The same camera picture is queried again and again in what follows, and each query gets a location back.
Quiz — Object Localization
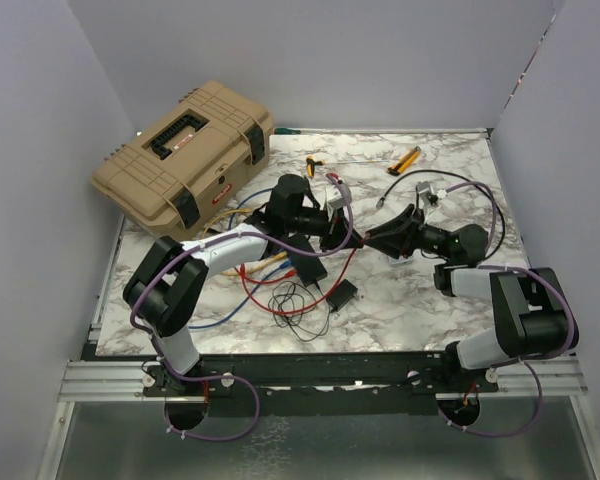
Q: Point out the yellow ethernet cable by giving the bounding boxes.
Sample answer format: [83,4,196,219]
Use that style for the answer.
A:
[199,209,287,277]

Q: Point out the green handled screwdriver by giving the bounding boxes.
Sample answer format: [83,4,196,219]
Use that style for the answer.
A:
[274,127,302,135]

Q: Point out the yellow utility knife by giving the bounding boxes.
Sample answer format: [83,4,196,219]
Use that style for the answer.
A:
[387,146,421,176]

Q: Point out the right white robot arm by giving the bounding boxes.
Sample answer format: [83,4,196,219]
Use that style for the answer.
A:
[364,204,579,391]

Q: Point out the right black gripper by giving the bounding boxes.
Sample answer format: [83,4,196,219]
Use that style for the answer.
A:
[365,204,455,260]

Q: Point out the blue ethernet cable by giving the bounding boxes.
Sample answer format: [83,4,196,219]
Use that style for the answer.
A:
[187,262,291,331]
[229,192,301,271]

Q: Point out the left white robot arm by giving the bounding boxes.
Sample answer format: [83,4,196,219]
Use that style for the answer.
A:
[123,173,361,395]

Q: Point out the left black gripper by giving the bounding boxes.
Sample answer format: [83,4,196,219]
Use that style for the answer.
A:
[285,202,362,252]

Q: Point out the tan plastic toolbox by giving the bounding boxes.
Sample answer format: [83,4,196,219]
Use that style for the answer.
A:
[91,81,274,241]

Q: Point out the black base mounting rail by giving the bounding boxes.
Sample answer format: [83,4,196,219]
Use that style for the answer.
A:
[143,351,498,417]

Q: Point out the black blue network switch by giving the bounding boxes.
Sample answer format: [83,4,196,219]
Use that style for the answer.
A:
[286,234,328,287]

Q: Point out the long red ethernet cable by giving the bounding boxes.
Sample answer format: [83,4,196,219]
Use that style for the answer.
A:
[234,269,299,311]

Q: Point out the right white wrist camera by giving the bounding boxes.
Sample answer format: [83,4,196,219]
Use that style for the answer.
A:
[416,182,447,207]

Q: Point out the white grey flat device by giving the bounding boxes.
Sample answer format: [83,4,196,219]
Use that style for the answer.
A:
[387,255,414,267]

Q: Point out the long black loose cable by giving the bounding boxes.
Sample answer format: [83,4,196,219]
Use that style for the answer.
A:
[375,169,506,251]

